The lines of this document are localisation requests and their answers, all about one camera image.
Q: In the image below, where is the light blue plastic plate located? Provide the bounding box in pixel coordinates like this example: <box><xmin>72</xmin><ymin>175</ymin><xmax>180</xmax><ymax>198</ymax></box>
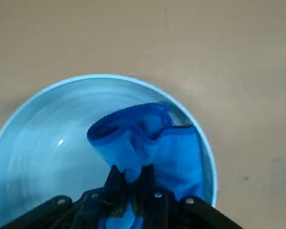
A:
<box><xmin>0</xmin><ymin>73</ymin><xmax>217</xmax><ymax>229</ymax></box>

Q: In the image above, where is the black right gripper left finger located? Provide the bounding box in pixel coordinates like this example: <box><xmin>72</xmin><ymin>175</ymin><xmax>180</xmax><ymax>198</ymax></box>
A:
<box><xmin>0</xmin><ymin>164</ymin><xmax>129</xmax><ymax>229</ymax></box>

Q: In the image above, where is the blue cloth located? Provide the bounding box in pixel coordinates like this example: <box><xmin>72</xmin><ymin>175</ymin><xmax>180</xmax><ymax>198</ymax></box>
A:
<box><xmin>86</xmin><ymin>102</ymin><xmax>205</xmax><ymax>229</ymax></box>

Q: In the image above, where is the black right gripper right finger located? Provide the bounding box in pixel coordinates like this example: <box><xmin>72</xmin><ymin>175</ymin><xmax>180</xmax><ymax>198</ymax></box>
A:
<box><xmin>131</xmin><ymin>164</ymin><xmax>244</xmax><ymax>229</ymax></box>

